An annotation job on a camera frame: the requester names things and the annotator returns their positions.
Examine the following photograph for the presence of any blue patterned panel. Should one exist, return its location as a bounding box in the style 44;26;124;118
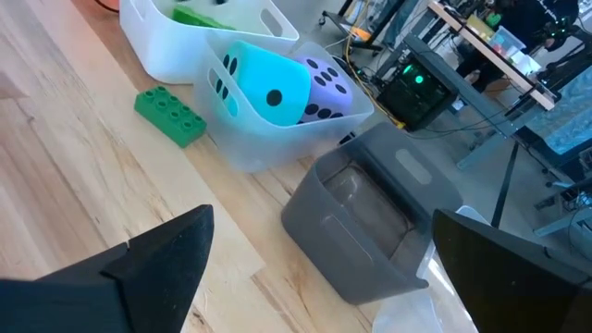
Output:
522;64;592;156

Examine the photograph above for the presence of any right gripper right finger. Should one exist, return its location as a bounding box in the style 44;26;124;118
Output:
431;208;592;333

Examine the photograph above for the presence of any wooden desk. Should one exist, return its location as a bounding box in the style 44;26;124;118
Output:
426;0;557;112

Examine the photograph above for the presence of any teal foam die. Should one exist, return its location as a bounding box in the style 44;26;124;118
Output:
220;40;313;128

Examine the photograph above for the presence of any black computer tower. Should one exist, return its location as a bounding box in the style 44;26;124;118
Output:
375;59;457;133

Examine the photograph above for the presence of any grey plastic bin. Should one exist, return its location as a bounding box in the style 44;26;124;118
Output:
280;121;464;306

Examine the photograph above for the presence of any dark green toy brick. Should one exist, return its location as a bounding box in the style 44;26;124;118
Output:
133;85;208;150

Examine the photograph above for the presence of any purple foam die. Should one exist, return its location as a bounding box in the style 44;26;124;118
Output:
295;55;354;126

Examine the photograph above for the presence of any person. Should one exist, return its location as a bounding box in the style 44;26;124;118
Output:
455;0;582;93

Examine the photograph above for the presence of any white plastic bin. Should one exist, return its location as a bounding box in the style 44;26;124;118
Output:
118;0;301;86

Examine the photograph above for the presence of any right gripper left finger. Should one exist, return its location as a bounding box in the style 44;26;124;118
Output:
0;204;216;333

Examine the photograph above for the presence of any long green toy brick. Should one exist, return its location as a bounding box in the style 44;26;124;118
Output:
171;5;235;31

